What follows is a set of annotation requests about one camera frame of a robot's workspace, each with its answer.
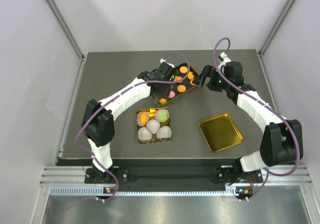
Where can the orange round cookie centre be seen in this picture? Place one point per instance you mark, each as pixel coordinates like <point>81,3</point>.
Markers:
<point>181,88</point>

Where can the white paper cup bottom-left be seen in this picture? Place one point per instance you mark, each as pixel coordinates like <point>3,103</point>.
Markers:
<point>144,134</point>

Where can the white paper cup centre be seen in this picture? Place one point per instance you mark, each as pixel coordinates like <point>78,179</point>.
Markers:
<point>153,126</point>

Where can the orange fish-shaped cookie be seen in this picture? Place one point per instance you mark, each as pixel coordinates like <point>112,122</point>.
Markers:
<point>144,118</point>

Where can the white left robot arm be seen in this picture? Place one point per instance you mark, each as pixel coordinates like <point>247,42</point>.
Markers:
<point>99,116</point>

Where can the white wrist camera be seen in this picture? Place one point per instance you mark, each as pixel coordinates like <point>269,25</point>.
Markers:
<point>223,60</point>
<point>163,60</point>

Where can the white paper cup bottom-right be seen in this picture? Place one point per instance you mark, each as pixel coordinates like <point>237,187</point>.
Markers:
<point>165,132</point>

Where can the aluminium slotted cable rail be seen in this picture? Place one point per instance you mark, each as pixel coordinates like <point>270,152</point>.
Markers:
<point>103,191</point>

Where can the white paper cup top-left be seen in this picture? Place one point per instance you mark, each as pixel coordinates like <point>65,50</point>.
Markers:
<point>138,118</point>

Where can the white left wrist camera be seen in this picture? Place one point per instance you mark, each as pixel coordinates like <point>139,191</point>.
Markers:
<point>163,60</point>

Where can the white paper cup top-right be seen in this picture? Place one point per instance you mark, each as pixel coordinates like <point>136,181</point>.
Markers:
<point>158,112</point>

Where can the orange star meringue cookie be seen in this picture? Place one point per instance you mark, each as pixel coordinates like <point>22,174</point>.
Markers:
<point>163,101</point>

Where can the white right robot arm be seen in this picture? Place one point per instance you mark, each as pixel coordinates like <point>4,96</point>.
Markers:
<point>282,140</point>

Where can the black gold-rimmed cookie tray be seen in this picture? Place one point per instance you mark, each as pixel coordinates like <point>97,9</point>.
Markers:
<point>185,82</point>

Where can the gold tin lid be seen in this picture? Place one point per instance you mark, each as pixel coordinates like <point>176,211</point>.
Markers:
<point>220,132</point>

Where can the pink sandwich cookie right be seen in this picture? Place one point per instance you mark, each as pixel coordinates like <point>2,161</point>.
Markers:
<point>171,94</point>

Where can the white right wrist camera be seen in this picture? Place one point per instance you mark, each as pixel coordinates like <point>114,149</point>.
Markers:
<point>223,60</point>

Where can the orange round cookie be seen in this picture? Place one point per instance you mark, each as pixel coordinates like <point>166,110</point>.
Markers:
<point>183,69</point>
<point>181,88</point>

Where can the orange bear cookie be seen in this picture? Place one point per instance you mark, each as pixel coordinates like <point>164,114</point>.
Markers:
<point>190,75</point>

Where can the square green cookie tin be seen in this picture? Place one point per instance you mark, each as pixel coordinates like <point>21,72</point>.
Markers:
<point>152,112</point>

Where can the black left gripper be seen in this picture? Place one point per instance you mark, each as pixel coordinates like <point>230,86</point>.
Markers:
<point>162,94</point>

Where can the green round cookie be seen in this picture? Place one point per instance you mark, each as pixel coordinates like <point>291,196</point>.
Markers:
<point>163,117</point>

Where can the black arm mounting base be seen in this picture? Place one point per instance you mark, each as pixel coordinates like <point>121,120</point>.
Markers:
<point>169,174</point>

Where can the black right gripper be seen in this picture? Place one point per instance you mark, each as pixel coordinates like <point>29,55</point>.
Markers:
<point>208,71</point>

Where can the orange round cookie top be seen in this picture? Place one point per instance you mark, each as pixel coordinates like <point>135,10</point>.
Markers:
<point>183,69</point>

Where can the green and orange cookie pair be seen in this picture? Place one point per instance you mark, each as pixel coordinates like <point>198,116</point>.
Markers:
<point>178,79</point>

